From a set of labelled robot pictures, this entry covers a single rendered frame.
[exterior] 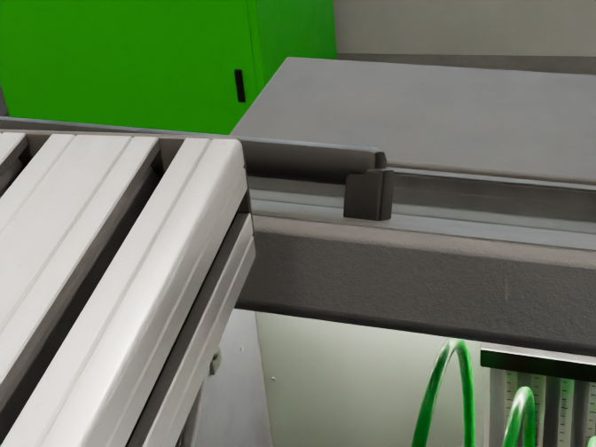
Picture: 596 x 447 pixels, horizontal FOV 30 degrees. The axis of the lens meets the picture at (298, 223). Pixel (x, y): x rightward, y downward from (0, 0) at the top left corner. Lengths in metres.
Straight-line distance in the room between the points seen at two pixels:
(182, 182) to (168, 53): 3.54
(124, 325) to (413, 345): 1.22
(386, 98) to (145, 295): 1.26
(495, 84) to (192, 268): 1.27
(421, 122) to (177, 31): 2.41
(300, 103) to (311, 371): 0.37
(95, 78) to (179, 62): 0.35
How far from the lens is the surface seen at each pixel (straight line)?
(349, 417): 1.60
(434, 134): 1.43
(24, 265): 0.30
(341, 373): 1.55
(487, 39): 5.17
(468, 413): 1.41
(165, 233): 0.30
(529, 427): 1.34
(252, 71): 3.76
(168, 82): 3.91
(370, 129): 1.45
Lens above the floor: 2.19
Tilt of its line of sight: 33 degrees down
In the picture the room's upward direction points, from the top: 6 degrees counter-clockwise
